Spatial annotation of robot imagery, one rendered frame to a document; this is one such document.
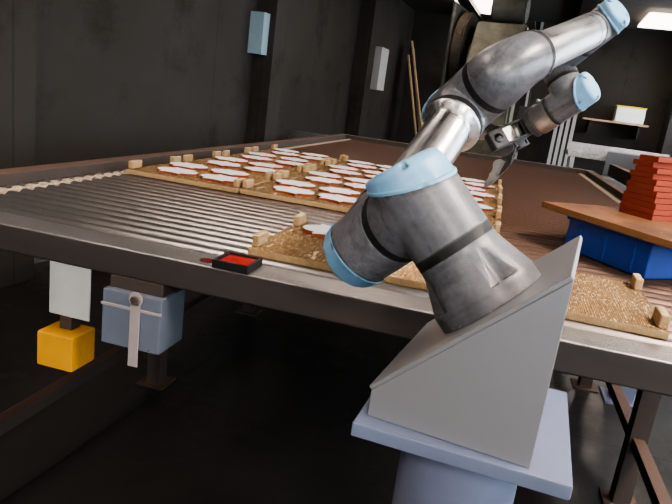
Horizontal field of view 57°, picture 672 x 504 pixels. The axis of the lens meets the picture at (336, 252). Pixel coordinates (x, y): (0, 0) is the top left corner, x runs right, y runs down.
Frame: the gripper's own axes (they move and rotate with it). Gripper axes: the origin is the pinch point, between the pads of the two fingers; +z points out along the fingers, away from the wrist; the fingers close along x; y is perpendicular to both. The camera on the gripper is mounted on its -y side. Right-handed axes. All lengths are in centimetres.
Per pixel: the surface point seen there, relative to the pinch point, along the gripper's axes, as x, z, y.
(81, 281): 15, 46, -86
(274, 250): 1, 18, -59
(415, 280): -19, -3, -49
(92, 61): 198, 242, 87
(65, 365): 1, 58, -92
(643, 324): -46, -31, -33
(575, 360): -43, -25, -49
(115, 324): 3, 42, -85
